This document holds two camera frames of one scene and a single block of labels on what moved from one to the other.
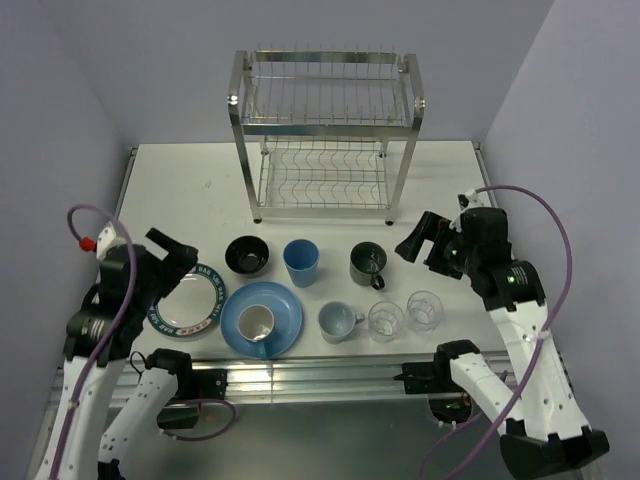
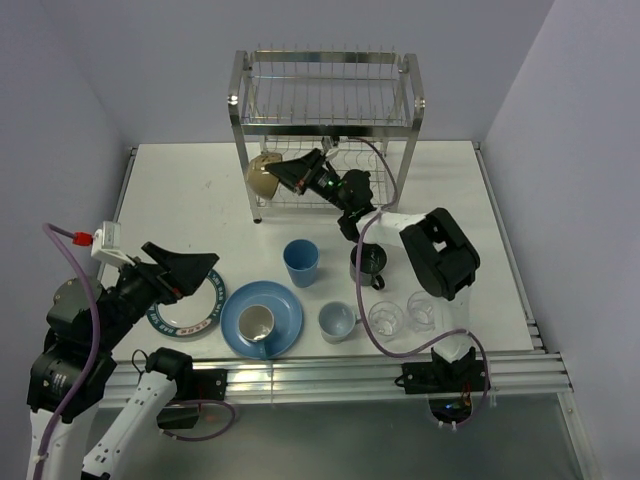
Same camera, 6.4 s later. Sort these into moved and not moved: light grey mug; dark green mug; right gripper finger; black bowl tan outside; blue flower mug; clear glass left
Moved: right gripper finger; black bowl tan outside
Not moved: blue flower mug; dark green mug; light grey mug; clear glass left
